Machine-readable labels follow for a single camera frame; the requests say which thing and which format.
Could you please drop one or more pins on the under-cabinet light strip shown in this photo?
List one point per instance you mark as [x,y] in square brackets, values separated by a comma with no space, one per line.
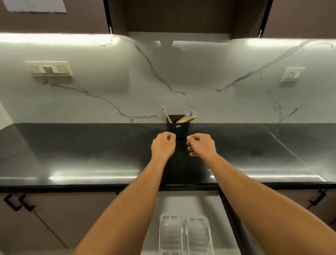
[57,38]

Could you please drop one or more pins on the person's right forearm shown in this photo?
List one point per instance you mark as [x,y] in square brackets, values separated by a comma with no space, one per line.
[262,207]

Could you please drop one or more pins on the cream wall power socket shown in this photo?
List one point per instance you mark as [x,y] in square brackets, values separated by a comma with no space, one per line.
[292,74]

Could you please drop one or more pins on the person's left hand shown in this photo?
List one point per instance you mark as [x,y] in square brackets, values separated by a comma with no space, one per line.
[162,146]

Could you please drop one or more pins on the cream wall switch panel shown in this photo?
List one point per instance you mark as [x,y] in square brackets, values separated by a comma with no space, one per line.
[49,69]

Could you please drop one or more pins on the white paper sheet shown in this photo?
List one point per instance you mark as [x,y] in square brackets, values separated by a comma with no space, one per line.
[35,5]

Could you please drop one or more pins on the brown recessed upper cabinet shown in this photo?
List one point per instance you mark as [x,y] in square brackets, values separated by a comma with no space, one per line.
[181,15]

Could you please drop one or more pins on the bundle of wooden chopsticks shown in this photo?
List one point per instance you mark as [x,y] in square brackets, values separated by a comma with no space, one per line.
[187,117]

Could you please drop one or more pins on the person's left fingers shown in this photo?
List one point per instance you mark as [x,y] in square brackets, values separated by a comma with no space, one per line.
[171,136]

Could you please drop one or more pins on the person's left forearm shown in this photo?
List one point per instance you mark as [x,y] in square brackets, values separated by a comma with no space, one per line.
[123,210]

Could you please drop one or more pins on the person's right fingers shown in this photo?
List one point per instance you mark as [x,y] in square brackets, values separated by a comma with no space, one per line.
[191,147]

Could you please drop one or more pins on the white plastic cutlery tray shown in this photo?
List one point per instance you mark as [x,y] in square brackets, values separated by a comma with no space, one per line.
[186,236]

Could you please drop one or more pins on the brown lower cabinet door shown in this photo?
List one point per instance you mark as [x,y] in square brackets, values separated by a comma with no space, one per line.
[52,220]
[315,210]

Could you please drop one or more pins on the open white drawer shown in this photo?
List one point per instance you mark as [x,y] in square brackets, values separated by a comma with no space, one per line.
[189,202]

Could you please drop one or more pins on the person's right hand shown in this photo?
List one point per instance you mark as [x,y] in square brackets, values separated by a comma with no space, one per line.
[203,145]

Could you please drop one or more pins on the black utensil holder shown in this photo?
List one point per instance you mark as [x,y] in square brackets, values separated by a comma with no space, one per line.
[178,126]

